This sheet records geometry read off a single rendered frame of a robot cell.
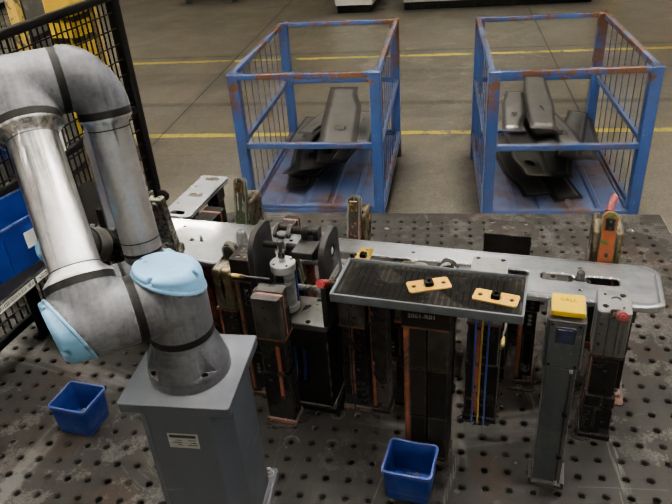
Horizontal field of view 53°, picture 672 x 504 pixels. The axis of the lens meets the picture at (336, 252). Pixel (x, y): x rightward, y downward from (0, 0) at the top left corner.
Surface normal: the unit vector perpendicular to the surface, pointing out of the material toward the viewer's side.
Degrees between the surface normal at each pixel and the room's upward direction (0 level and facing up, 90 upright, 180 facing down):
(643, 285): 0
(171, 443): 90
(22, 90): 51
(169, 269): 8
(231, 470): 90
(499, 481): 0
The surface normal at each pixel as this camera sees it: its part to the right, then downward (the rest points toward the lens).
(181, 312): 0.46, 0.43
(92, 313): 0.32, -0.21
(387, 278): -0.07, -0.86
